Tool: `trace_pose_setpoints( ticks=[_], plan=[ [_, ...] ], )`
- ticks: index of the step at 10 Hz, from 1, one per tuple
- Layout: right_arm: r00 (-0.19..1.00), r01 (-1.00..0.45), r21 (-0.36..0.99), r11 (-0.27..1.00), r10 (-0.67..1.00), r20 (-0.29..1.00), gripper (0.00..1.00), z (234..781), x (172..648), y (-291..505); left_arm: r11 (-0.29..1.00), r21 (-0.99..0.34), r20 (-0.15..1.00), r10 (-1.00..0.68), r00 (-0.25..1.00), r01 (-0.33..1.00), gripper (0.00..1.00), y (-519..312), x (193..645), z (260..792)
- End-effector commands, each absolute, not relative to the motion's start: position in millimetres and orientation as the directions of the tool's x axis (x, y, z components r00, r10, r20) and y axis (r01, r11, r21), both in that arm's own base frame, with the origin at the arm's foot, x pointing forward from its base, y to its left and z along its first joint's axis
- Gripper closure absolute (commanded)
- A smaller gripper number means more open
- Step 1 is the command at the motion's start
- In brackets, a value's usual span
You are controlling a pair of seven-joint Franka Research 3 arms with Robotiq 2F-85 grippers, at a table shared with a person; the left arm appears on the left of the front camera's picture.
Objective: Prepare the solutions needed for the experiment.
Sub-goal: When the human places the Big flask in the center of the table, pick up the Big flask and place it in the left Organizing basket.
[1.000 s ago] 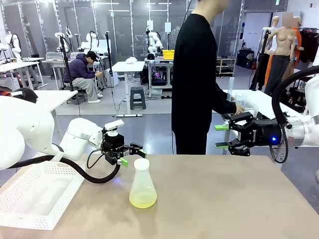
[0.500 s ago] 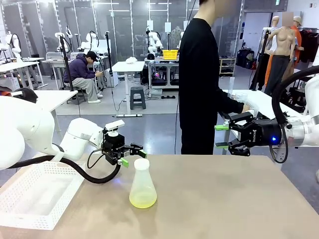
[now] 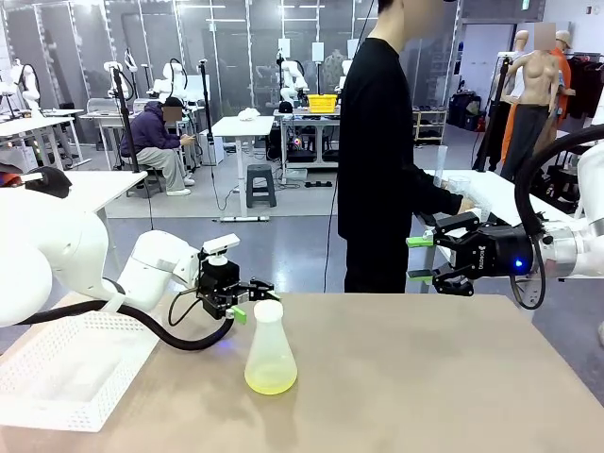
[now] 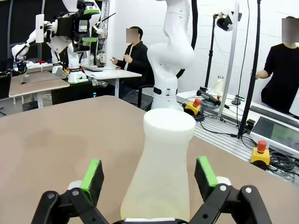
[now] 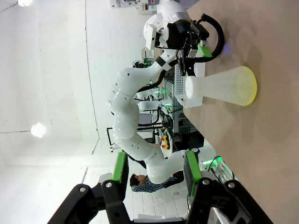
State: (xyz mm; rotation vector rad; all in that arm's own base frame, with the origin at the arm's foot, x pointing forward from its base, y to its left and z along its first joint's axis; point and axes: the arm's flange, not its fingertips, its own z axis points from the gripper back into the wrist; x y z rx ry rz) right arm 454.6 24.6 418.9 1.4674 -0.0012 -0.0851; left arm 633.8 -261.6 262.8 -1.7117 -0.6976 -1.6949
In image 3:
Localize person's right forearm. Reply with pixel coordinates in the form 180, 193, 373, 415
412, 178, 466, 217

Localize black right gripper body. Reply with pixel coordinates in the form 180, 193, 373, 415
454, 226, 540, 280

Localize white height-adjustable table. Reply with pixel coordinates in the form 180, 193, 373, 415
210, 115, 277, 224

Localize black baseball cap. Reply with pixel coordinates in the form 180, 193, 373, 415
24, 165, 74, 199

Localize shoe rack with shoes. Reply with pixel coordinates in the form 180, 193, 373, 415
413, 107, 448, 146

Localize yellow plastic basket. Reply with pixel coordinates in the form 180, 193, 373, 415
307, 93, 340, 114

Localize clear graduated cylinder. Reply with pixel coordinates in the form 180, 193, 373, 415
435, 144, 450, 191

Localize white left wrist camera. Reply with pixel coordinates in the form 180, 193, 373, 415
202, 232, 241, 266

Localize mannequin in orange clothes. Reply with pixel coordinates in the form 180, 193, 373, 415
548, 29, 578, 125

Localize person in black clothes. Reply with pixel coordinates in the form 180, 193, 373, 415
336, 0, 477, 294

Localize person in purple jacket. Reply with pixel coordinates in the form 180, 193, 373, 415
119, 95, 197, 198

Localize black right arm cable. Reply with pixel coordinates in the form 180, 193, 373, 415
508, 124, 604, 311

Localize black luggage bags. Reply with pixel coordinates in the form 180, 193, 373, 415
446, 91, 484, 132

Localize white background workbench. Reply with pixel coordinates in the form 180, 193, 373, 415
0, 114, 85, 172

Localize grey plastic stool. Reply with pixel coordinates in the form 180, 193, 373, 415
244, 163, 278, 210

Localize black tripod stand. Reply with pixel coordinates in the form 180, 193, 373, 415
197, 58, 214, 167
103, 59, 143, 174

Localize beige bare mannequin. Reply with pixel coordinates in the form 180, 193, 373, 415
498, 29, 563, 181

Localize translucent plastic conical flask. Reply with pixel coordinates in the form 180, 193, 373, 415
243, 310, 300, 395

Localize white rectangular table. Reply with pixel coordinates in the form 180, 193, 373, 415
56, 170, 150, 259

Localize rack of dark clothes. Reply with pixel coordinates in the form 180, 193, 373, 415
564, 50, 604, 120

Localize white perforated plastic basket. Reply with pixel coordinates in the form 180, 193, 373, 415
0, 310, 162, 433

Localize white rounded-corner table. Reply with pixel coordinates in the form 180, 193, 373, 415
413, 169, 589, 294

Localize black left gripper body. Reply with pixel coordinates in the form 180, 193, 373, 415
196, 259, 250, 321

